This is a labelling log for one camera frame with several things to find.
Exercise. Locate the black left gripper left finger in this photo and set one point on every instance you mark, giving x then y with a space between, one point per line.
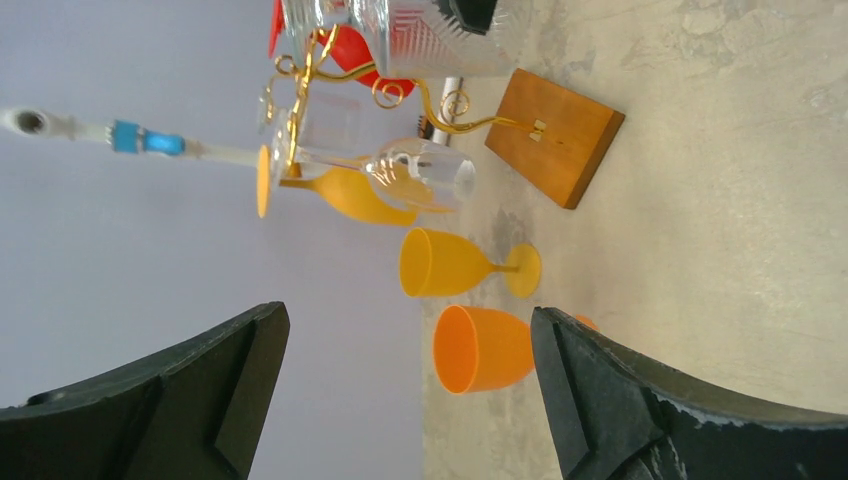
195 410

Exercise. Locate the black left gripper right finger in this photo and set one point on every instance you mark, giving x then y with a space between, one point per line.
615 413

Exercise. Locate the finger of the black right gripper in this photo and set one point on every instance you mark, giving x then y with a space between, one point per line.
473 16

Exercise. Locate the clear short glass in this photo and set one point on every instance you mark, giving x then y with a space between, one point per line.
411 39

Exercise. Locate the red plastic wine glass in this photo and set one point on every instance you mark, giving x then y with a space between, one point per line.
349 51

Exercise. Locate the gold rack with wooden base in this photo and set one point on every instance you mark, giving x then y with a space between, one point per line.
554 137

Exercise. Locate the clear wine glass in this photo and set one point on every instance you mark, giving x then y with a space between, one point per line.
409 173

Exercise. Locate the yellow plastic goblet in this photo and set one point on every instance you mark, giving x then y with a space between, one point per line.
345 190
434 263

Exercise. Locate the clear tall flute glass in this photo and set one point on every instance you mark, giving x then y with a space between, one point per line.
329 124

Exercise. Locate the small black orange object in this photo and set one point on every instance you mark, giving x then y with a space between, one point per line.
424 130

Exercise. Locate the orange plastic goblet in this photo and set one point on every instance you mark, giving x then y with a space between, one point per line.
477 349

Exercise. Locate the brass faucet with blue handle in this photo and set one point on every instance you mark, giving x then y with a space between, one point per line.
132 138

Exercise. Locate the white pvc pipe frame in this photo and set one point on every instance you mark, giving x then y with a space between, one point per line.
37 123

